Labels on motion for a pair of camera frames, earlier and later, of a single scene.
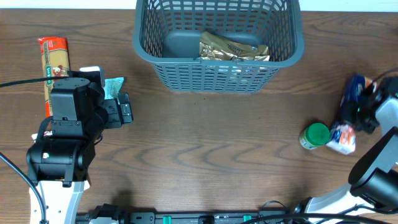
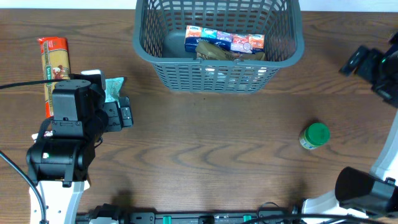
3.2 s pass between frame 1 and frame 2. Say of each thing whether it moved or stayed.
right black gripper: moved
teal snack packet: stayed
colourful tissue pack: moved
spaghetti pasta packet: stayed
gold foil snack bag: stayed
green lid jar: stayed
